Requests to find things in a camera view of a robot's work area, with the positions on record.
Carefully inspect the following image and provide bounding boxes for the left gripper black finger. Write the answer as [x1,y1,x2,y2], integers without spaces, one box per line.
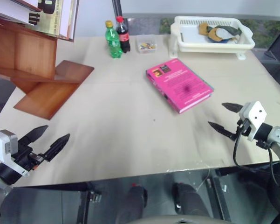
[17,125,49,147]
[42,133,71,162]

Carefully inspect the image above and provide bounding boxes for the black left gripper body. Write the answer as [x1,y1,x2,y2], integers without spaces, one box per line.
[11,144,48,171]

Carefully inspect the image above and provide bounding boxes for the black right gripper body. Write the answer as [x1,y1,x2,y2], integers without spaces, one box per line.
[234,118,252,141]

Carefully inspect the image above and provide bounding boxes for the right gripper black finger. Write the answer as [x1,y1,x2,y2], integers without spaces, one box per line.
[208,121,237,142]
[221,102,245,114]

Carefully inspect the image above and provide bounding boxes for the pink hardcover book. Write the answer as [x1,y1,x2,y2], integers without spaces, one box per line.
[145,58,214,114]

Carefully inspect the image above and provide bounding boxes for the brown wooden bookshelf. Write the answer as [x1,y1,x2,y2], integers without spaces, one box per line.
[0,15,95,121]

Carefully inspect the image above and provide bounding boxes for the white-covered book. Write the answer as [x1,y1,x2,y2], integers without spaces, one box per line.
[58,0,80,43]

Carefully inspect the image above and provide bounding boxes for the black table leg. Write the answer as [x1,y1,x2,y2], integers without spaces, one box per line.
[209,169,232,221]
[75,183,102,224]

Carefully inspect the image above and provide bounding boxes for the blue cloth piece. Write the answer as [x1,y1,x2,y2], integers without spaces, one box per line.
[208,36,227,44]

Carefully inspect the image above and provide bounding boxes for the black angled stand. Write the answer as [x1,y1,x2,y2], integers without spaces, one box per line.
[264,35,280,62]

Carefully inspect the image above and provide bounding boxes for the white grey cloth piece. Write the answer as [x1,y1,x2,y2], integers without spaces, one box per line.
[214,27,233,40]

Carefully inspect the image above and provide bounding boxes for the dark rounded robot foot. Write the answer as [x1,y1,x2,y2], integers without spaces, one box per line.
[123,183,149,221]
[171,182,209,217]

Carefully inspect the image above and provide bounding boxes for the dark green cloth piece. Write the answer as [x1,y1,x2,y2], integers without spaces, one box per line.
[220,24,243,37]

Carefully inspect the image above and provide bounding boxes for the white plastic basket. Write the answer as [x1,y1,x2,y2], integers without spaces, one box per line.
[169,15,256,61]

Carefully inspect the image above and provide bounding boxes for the items in basket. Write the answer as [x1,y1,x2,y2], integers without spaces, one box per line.
[198,22,221,42]

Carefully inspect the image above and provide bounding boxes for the clear box of coloured pins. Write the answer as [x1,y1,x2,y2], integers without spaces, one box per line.
[137,37,157,54]

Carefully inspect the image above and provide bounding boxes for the green plastic soda bottle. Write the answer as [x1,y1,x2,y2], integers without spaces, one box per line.
[104,20,123,59]

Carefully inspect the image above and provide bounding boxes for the dark cola bottle red cap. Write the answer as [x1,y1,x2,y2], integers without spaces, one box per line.
[115,15,131,54]

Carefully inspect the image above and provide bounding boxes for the black metal pole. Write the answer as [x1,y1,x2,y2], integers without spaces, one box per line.
[111,0,123,21]

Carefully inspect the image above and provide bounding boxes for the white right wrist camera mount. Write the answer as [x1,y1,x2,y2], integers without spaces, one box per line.
[238,101,268,141]

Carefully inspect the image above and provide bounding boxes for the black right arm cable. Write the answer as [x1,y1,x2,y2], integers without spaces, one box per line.
[232,121,280,189]

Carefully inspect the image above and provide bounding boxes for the thin white cable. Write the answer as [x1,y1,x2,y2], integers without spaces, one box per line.
[197,168,212,189]

